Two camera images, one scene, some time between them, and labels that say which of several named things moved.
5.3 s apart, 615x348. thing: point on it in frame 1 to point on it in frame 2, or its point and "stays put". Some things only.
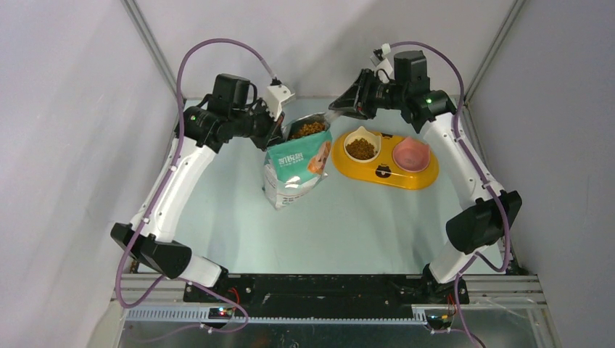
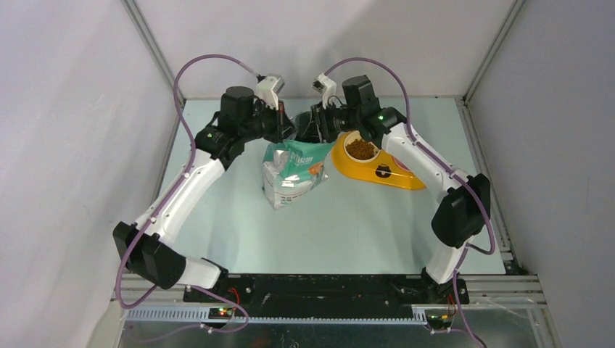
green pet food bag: x=298 y=166 stays put
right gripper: x=359 y=97 to x=312 y=134
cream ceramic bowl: x=362 y=146 stays put
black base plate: x=325 y=295 stays put
